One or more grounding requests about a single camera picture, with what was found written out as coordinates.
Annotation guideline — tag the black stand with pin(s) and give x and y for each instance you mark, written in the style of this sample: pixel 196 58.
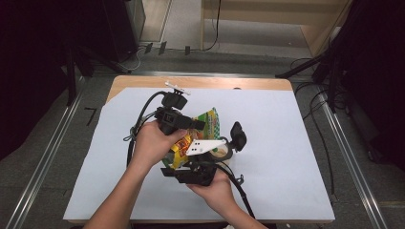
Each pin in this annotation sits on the black stand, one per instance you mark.
pixel 331 63
pixel 71 76

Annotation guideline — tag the person's dark clothing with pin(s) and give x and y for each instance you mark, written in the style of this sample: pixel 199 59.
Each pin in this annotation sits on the person's dark clothing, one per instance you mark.
pixel 178 226

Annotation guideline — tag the yellow snack bag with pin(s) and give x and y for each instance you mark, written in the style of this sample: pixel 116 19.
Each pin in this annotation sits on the yellow snack bag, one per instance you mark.
pixel 208 125

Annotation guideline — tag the person's left hand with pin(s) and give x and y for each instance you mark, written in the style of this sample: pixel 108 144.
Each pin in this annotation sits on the person's left hand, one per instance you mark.
pixel 153 146

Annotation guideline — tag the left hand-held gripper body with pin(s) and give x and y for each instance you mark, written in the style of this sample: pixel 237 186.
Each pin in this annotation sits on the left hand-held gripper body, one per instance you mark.
pixel 173 117

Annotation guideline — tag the black cabinet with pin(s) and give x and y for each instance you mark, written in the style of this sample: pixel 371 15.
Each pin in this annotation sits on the black cabinet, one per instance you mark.
pixel 122 28

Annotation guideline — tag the aluminium floor rail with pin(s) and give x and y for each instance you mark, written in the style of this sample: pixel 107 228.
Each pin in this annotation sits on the aluminium floor rail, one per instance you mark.
pixel 350 159
pixel 44 162

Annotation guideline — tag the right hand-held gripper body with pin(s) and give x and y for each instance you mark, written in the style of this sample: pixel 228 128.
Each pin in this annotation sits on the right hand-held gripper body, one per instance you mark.
pixel 197 171

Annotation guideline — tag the clear jar with black lid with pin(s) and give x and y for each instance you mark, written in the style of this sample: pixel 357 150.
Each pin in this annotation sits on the clear jar with black lid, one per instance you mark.
pixel 238 135

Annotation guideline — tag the light wooden shelf unit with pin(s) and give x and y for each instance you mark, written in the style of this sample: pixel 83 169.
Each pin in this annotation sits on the light wooden shelf unit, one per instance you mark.
pixel 273 19

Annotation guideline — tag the person's right hand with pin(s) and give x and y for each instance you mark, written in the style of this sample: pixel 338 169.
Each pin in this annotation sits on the person's right hand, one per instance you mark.
pixel 213 194

